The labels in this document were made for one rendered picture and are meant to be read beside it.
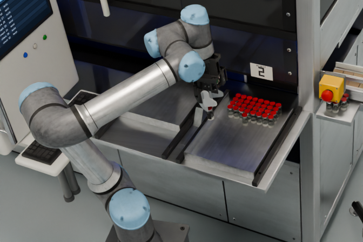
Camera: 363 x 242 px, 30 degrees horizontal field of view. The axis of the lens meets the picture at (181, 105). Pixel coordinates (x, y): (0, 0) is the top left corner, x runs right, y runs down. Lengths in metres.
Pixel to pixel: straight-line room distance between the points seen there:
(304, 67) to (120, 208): 0.80
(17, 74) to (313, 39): 1.08
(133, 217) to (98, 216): 1.41
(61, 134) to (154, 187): 1.53
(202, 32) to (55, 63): 0.96
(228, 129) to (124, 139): 0.37
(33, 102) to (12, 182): 1.93
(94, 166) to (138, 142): 0.43
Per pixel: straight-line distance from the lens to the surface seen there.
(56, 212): 3.51
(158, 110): 2.54
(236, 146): 2.35
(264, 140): 2.36
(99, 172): 2.05
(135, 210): 2.03
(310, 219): 2.88
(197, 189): 3.08
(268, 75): 2.43
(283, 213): 2.93
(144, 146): 2.41
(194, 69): 1.79
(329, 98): 2.34
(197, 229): 3.26
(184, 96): 2.58
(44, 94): 1.86
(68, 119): 1.76
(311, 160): 2.63
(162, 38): 1.88
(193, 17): 1.90
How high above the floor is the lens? 2.50
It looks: 40 degrees down
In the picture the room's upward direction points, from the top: 10 degrees counter-clockwise
